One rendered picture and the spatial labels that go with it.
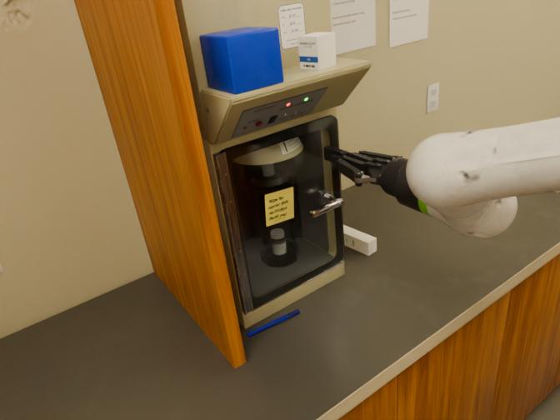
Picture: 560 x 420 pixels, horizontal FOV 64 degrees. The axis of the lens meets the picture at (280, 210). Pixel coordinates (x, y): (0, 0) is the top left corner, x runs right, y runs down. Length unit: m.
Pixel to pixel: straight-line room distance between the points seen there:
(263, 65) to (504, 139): 0.39
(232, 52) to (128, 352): 0.73
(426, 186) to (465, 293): 0.59
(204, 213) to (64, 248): 0.60
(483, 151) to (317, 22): 0.49
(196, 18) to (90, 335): 0.80
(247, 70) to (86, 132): 0.59
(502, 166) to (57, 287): 1.13
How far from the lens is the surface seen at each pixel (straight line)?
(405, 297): 1.16
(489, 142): 0.62
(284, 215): 1.00
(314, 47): 0.88
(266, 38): 0.78
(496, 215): 0.74
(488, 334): 1.40
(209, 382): 1.01
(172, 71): 0.72
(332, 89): 0.91
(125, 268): 1.39
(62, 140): 1.23
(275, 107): 0.83
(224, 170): 0.88
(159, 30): 0.72
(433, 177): 0.63
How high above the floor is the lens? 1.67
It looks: 27 degrees down
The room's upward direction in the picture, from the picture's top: 7 degrees counter-clockwise
